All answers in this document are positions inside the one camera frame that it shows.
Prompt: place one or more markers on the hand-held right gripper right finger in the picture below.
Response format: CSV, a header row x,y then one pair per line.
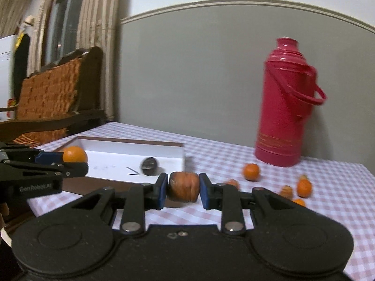
x,y
204,194

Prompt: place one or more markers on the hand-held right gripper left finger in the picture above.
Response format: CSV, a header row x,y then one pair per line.
x,y
161,193

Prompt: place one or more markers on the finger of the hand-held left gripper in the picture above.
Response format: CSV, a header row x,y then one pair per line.
x,y
49,157
71,169

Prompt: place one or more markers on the small orange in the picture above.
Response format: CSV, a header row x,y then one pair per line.
x,y
75,154
299,202
304,188
252,172

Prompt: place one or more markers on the wrinkled brown-orange fruit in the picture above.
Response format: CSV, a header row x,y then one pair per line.
x,y
233,183
183,188
286,192

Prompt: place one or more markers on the white box with brown rim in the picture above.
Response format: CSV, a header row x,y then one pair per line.
x,y
117,158

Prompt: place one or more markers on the dark round object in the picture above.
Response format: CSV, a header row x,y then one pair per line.
x,y
149,166

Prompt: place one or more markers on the pink checkered tablecloth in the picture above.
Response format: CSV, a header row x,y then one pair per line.
x,y
222,158

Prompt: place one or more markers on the orange woven chair cushion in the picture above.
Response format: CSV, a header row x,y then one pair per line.
x,y
49,93

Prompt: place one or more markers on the white appliance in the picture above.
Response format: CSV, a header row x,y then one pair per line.
x,y
6,73

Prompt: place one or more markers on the dark hanging garment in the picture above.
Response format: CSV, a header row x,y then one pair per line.
x,y
21,61

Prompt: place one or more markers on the dark wooden chair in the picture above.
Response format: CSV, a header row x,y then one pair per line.
x,y
96,61

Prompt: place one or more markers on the red thermos flask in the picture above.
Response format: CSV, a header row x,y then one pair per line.
x,y
281,108

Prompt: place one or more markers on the light hat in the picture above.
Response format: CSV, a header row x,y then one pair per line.
x,y
29,21

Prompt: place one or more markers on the beige striped curtain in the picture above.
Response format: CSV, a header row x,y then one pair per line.
x,y
44,14
98,20

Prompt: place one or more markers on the window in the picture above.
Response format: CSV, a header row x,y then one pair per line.
x,y
67,11

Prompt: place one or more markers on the tan drape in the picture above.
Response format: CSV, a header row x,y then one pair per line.
x,y
16,8

